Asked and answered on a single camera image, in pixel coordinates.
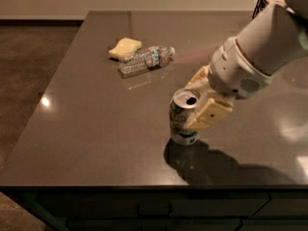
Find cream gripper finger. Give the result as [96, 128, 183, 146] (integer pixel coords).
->
[186, 94, 234, 131]
[185, 65, 215, 93]

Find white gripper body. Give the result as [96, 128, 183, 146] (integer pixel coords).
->
[209, 37, 272, 99]

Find green white 7up can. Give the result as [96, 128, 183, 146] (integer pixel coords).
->
[169, 89, 200, 145]

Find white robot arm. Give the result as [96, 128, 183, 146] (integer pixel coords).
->
[184, 0, 308, 131]

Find clear plastic water bottle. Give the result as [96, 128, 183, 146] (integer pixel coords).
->
[118, 45, 176, 79]

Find yellow sponge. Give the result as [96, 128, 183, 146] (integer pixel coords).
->
[109, 38, 142, 62]

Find dark cabinet drawers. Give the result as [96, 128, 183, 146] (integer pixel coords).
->
[1, 187, 308, 231]

